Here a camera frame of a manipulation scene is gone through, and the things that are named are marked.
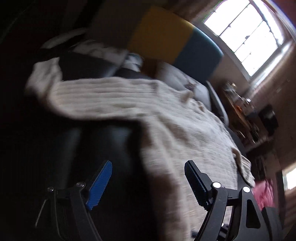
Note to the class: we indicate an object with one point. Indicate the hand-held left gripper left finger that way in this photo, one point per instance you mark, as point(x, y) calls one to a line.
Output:
point(99, 185)

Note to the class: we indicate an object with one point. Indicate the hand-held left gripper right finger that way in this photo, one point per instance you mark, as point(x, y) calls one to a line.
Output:
point(196, 185)

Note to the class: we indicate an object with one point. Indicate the cream knit sweater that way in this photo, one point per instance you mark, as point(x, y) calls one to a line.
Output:
point(161, 115)

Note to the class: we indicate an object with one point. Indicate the person's right forearm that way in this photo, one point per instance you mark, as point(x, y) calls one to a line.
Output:
point(264, 194)

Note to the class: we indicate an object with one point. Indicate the cluttered wooden desk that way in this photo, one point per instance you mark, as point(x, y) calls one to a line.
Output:
point(240, 115)

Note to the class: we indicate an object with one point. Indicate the black monitor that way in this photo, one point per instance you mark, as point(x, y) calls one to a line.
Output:
point(268, 120)

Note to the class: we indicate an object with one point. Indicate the white deer print pillow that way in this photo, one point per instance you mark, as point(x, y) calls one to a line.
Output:
point(175, 78)

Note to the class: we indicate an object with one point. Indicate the leaf print pillow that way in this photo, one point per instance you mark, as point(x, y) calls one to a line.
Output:
point(111, 55)

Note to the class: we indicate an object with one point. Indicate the grey yellow blue headboard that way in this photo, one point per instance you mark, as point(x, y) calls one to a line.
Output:
point(166, 39)

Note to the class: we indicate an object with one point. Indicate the bright window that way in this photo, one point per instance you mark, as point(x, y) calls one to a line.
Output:
point(242, 34)

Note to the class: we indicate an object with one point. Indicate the grey bed frame rail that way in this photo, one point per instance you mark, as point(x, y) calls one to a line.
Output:
point(217, 102)

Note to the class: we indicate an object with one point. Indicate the white bed rail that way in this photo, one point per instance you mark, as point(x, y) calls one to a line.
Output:
point(64, 38)

